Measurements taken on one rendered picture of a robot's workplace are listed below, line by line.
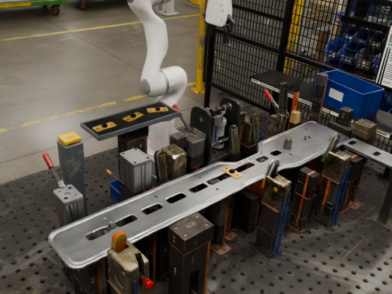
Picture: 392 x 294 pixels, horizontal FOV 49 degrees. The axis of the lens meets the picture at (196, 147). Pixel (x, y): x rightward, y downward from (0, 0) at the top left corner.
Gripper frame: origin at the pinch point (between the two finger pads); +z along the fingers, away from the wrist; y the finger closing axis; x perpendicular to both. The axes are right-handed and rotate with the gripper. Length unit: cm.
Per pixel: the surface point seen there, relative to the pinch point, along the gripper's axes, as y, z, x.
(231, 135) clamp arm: 11.9, 37.8, 1.1
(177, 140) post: 5.6, 35.5, -23.0
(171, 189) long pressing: 20, 45, -37
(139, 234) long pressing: 33, 45, -59
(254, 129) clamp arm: 10.8, 40.5, 16.7
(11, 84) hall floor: -356, 144, 34
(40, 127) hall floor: -240, 144, 16
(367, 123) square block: 39, 39, 63
